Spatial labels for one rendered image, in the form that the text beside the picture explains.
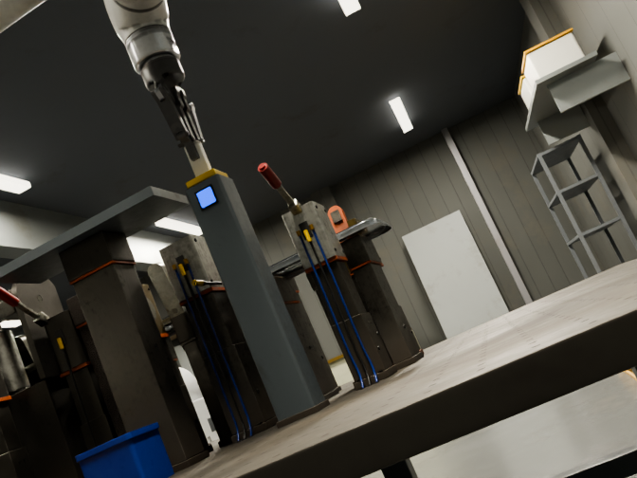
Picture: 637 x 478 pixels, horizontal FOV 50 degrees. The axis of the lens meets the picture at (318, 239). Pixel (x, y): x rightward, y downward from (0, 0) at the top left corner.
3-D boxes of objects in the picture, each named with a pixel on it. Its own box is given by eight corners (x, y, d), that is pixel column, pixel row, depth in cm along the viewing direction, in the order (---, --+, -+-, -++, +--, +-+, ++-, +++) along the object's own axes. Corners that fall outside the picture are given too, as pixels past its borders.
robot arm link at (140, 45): (179, 36, 133) (191, 63, 132) (141, 59, 135) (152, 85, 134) (155, 18, 124) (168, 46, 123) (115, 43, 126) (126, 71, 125)
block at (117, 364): (209, 455, 124) (125, 232, 133) (190, 466, 117) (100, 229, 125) (164, 475, 127) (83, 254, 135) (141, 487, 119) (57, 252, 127)
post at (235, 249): (330, 404, 119) (235, 178, 127) (318, 412, 111) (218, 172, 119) (292, 420, 120) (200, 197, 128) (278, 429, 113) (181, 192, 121)
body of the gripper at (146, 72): (164, 47, 124) (183, 92, 122) (186, 63, 132) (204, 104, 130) (130, 67, 125) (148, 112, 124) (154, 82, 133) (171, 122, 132)
